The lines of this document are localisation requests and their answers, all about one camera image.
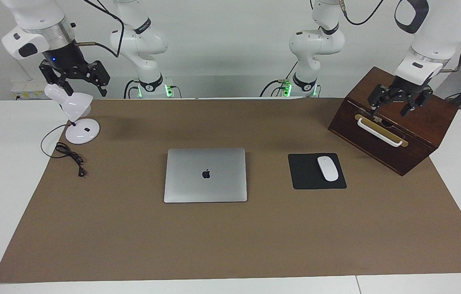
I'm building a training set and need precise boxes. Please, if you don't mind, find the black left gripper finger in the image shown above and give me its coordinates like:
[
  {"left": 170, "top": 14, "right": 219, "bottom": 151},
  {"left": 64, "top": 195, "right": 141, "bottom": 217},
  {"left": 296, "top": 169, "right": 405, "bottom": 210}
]
[
  {"left": 368, "top": 85, "right": 392, "bottom": 117},
  {"left": 401, "top": 89, "right": 434, "bottom": 117}
]

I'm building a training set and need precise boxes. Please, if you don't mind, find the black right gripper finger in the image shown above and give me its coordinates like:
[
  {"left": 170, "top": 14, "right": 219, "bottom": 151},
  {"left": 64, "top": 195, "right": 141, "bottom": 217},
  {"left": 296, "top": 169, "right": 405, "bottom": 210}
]
[
  {"left": 85, "top": 60, "right": 111, "bottom": 97},
  {"left": 39, "top": 60, "right": 74, "bottom": 97}
]

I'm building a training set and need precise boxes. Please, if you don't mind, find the silver laptop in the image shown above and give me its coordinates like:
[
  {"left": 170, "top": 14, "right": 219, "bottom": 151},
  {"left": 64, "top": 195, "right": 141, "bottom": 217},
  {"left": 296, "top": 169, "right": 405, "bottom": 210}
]
[{"left": 164, "top": 148, "right": 248, "bottom": 203}]

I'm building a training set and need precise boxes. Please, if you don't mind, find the dark wooden box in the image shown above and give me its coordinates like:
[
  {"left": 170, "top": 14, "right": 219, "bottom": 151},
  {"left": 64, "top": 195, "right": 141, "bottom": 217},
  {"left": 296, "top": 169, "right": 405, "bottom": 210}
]
[{"left": 328, "top": 67, "right": 459, "bottom": 176}]

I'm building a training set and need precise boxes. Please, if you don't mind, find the white desk lamp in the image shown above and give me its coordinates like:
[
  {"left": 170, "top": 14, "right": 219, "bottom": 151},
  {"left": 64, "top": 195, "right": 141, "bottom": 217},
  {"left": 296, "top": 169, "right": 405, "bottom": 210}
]
[{"left": 44, "top": 83, "right": 101, "bottom": 145}]

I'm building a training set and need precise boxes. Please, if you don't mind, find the green-lit base connector box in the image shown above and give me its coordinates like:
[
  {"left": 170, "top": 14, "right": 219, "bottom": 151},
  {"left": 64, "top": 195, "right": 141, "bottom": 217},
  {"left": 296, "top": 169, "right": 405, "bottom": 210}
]
[
  {"left": 278, "top": 78, "right": 293, "bottom": 98},
  {"left": 164, "top": 77, "right": 179, "bottom": 98}
]

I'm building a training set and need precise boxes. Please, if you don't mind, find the white computer mouse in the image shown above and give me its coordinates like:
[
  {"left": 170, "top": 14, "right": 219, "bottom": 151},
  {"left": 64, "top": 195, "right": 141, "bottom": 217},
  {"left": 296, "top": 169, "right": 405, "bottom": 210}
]
[{"left": 317, "top": 156, "right": 339, "bottom": 182}]

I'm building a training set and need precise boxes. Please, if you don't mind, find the black mouse pad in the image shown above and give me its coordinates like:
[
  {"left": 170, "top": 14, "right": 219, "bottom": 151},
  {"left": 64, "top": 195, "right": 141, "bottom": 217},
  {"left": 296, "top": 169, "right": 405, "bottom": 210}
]
[{"left": 288, "top": 153, "right": 347, "bottom": 190}]

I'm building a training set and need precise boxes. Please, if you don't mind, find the brown table mat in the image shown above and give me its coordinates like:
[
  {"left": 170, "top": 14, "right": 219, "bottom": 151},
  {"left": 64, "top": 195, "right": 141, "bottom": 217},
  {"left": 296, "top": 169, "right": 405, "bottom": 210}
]
[{"left": 0, "top": 97, "right": 461, "bottom": 283}]

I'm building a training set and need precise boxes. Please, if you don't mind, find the brass handle plate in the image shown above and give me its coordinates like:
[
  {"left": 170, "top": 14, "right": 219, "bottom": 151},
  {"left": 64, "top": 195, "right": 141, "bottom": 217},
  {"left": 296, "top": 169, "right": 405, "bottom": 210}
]
[{"left": 354, "top": 114, "right": 409, "bottom": 147}]

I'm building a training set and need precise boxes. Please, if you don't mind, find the black arm base cable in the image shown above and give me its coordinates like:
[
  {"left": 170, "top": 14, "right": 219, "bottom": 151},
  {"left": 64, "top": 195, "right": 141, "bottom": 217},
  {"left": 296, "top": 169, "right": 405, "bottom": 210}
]
[
  {"left": 260, "top": 61, "right": 298, "bottom": 98},
  {"left": 123, "top": 79, "right": 142, "bottom": 99}
]

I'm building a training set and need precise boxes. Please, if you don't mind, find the white wall power strip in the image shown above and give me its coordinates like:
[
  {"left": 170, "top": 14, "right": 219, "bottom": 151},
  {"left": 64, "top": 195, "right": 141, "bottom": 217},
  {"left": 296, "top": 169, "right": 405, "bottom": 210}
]
[{"left": 11, "top": 80, "right": 48, "bottom": 100}]

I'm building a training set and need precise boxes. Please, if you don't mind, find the white box handle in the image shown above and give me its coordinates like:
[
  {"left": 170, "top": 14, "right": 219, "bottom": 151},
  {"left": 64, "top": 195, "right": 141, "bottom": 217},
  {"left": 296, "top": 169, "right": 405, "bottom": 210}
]
[{"left": 357, "top": 118, "right": 403, "bottom": 147}]

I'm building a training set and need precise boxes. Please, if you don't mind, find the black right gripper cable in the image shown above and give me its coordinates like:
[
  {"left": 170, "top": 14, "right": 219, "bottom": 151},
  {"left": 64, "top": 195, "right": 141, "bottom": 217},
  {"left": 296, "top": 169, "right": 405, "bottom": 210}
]
[{"left": 76, "top": 0, "right": 125, "bottom": 58}]

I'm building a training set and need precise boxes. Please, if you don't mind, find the black lamp power cable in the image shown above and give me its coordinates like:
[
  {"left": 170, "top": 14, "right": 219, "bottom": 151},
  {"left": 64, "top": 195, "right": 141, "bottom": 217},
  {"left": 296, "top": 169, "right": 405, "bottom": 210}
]
[{"left": 41, "top": 124, "right": 87, "bottom": 178}]

